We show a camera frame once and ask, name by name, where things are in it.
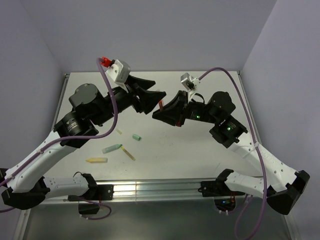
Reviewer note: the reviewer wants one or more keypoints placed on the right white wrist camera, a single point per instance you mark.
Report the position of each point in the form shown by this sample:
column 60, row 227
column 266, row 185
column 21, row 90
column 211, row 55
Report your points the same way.
column 191, row 84

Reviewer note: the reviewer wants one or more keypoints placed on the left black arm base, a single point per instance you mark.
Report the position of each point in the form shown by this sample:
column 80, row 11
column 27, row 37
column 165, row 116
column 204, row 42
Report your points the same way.
column 91, row 206

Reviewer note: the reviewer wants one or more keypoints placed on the aluminium front rail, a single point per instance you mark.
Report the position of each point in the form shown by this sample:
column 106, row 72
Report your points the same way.
column 124, row 191

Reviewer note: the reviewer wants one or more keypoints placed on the yellow highlighter pen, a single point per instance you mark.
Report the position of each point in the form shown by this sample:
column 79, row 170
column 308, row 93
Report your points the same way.
column 97, row 160

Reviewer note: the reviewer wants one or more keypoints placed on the green pen cap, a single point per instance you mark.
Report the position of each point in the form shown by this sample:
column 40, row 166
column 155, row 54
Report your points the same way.
column 136, row 137

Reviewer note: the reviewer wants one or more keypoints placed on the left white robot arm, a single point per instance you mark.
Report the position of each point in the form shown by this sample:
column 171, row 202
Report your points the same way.
column 25, row 184

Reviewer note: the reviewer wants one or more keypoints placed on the orange thin pen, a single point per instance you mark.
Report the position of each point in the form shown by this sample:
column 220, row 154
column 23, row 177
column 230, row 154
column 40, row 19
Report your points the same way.
column 161, row 105

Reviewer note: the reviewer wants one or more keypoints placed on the yellow thin pen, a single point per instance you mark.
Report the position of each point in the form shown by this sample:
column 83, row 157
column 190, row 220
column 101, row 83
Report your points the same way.
column 127, row 153

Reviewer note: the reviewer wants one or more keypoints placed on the green highlighter pen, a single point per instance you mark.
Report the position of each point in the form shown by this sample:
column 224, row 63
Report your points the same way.
column 111, row 148

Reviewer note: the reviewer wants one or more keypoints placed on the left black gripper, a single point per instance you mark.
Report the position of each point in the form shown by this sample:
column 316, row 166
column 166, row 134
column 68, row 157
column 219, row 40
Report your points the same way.
column 148, row 99

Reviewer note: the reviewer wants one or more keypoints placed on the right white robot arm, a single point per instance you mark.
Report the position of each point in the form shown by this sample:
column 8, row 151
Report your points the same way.
column 283, row 185

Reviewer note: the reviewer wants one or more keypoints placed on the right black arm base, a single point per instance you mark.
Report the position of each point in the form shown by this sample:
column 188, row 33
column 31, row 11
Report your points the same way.
column 227, row 197

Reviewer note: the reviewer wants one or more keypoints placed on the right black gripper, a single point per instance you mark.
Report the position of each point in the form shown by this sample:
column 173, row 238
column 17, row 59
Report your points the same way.
column 172, row 112

